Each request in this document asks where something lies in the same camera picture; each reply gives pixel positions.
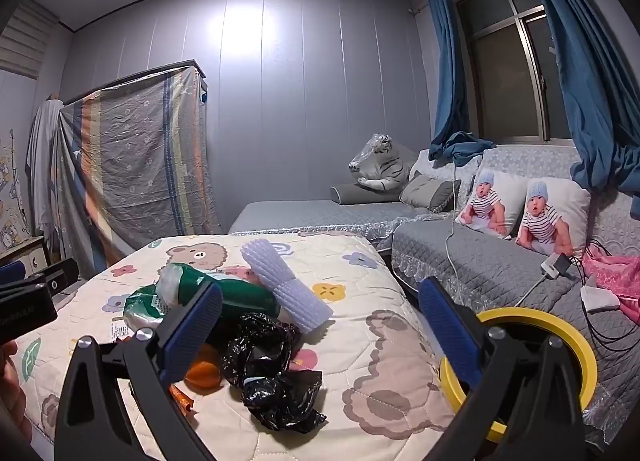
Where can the blue curtain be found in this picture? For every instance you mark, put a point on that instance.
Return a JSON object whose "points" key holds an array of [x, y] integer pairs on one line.
{"points": [[447, 66], [585, 91]]}

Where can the grey square cushion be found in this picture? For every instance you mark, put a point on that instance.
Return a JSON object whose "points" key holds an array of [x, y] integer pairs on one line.
{"points": [[430, 193]]}

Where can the cartoon wall poster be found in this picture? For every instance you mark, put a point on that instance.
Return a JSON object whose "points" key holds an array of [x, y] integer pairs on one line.
{"points": [[10, 201]]}

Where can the yellow trash bin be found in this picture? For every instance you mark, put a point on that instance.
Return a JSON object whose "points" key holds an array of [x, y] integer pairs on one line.
{"points": [[582, 346]]}

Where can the grey window blind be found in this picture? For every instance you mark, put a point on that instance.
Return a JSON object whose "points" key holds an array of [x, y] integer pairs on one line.
{"points": [[25, 41]]}

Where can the cartoon bear printed blanket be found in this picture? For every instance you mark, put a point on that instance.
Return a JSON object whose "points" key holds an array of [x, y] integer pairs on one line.
{"points": [[370, 366]]}

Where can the green white wrapper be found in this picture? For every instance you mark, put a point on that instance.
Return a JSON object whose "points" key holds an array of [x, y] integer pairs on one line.
{"points": [[142, 308]]}

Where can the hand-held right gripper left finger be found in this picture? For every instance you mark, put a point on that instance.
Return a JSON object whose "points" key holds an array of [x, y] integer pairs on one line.
{"points": [[192, 331]]}

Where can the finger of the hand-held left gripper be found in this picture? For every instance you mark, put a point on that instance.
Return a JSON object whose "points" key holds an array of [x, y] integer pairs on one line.
{"points": [[60, 276], [11, 272]]}

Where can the white folded cloth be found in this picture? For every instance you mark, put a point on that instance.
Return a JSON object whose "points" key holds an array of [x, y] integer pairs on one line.
{"points": [[600, 298]]}

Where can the grey bolster pillow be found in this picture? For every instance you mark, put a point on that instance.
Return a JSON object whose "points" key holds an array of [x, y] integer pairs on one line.
{"points": [[357, 193]]}

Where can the white power strip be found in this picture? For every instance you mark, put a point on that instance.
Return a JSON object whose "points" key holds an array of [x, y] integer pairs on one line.
{"points": [[555, 266]]}

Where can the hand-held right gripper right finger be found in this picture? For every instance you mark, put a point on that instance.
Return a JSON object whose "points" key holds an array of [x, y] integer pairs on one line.
{"points": [[445, 326]]}

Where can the person's left hand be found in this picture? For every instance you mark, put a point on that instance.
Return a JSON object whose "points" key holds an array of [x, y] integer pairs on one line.
{"points": [[9, 411]]}

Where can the pink cloth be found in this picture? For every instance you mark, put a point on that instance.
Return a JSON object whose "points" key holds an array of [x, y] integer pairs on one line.
{"points": [[612, 276]]}

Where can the white foam net sleeve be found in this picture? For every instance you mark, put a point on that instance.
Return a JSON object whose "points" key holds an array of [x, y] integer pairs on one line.
{"points": [[285, 286]]}

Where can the low white cabinet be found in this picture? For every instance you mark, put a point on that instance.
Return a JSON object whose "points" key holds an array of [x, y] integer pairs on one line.
{"points": [[25, 253]]}

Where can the tiger plush toy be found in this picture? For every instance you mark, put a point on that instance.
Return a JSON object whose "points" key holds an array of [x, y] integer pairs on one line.
{"points": [[385, 166]]}

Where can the green plastic package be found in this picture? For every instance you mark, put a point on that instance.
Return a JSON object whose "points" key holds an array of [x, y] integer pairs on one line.
{"points": [[240, 293]]}

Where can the black plastic bag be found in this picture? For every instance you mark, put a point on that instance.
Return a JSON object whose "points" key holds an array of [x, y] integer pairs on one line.
{"points": [[265, 366]]}

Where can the striped floral cover cloth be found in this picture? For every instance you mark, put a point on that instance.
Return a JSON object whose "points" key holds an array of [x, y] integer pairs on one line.
{"points": [[145, 166]]}

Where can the white hanging cloth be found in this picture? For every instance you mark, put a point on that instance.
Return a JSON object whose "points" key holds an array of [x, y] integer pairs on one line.
{"points": [[42, 166]]}

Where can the orange fruit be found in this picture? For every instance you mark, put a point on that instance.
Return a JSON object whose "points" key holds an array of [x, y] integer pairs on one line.
{"points": [[205, 371]]}

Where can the orange snack wrapper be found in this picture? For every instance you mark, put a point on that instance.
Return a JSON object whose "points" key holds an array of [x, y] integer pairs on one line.
{"points": [[181, 398]]}

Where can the baby print pillow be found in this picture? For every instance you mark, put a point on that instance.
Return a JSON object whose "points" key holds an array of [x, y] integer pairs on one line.
{"points": [[547, 221], [487, 203]]}

